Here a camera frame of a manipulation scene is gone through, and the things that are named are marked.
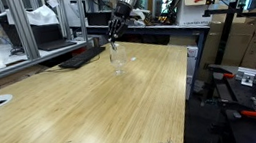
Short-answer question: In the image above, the orange handled black clamp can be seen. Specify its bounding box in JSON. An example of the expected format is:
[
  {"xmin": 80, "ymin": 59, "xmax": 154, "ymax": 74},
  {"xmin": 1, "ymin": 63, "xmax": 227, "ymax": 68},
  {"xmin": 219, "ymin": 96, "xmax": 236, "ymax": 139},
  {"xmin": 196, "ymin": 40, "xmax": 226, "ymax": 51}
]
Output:
[
  {"xmin": 219, "ymin": 95, "xmax": 256, "ymax": 124},
  {"xmin": 208, "ymin": 61, "xmax": 241, "ymax": 104}
]

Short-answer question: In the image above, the black laptop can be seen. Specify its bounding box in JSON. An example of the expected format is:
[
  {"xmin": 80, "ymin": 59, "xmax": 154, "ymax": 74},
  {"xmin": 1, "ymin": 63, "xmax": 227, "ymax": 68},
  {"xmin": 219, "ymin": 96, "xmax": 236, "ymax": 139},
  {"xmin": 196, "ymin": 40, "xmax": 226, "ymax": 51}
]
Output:
[{"xmin": 0, "ymin": 5, "xmax": 79, "ymax": 59}]

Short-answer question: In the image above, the white printed carton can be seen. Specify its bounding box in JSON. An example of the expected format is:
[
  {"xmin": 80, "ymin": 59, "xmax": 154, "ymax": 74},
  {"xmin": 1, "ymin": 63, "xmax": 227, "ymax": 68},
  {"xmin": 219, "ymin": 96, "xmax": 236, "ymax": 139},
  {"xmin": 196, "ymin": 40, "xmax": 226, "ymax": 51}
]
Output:
[{"xmin": 173, "ymin": 0, "xmax": 217, "ymax": 30}]

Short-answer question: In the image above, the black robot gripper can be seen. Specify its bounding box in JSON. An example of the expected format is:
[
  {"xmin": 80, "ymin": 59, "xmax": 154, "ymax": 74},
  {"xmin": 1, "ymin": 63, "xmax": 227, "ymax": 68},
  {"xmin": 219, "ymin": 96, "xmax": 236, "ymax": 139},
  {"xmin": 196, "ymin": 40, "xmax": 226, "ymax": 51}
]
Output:
[{"xmin": 102, "ymin": 0, "xmax": 139, "ymax": 46}]

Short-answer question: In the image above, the thick aluminium frame post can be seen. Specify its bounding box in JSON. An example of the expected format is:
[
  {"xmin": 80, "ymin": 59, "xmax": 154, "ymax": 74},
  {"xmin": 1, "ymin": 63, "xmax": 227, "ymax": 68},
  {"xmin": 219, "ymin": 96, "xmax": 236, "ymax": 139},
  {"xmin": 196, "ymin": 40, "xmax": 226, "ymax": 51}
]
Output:
[{"xmin": 6, "ymin": 0, "xmax": 41, "ymax": 63}]

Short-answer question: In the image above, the thin aluminium frame post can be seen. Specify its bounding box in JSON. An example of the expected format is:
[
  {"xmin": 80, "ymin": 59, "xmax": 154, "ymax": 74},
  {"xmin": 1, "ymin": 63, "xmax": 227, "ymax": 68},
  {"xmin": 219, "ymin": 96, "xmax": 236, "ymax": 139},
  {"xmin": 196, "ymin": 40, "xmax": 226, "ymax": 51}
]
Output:
[{"xmin": 75, "ymin": 0, "xmax": 89, "ymax": 44}]

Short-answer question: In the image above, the black computer keyboard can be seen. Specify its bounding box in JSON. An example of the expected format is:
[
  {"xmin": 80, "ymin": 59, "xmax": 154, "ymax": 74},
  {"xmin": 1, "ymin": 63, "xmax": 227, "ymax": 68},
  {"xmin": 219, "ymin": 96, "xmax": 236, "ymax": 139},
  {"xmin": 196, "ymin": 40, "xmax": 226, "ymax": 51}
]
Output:
[{"xmin": 56, "ymin": 44, "xmax": 109, "ymax": 72}]

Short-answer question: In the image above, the white workbench shelf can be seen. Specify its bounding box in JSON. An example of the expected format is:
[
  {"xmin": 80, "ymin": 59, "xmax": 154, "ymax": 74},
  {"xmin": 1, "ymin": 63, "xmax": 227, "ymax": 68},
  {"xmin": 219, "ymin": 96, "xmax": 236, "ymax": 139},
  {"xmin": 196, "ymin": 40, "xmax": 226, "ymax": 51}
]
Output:
[{"xmin": 0, "ymin": 28, "xmax": 93, "ymax": 85}]

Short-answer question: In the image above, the white crumpled cloth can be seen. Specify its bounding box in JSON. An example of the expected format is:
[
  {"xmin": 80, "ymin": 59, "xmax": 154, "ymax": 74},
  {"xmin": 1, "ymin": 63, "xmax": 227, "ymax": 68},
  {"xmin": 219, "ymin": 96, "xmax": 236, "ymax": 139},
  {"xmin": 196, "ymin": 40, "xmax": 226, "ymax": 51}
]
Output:
[{"xmin": 0, "ymin": 2, "xmax": 61, "ymax": 34}]

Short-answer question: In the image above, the clear wine glass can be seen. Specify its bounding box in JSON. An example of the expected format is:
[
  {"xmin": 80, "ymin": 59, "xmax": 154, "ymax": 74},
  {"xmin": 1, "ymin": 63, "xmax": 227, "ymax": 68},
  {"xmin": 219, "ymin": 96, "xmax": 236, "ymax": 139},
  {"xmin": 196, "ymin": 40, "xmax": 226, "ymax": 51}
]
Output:
[{"xmin": 107, "ymin": 41, "xmax": 130, "ymax": 78}]

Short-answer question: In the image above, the black marker pen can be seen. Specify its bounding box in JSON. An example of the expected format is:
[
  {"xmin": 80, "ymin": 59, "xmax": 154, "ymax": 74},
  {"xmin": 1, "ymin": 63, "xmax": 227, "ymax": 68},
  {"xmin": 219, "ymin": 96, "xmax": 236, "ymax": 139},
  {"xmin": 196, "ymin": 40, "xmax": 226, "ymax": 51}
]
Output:
[{"xmin": 110, "ymin": 40, "xmax": 118, "ymax": 53}]

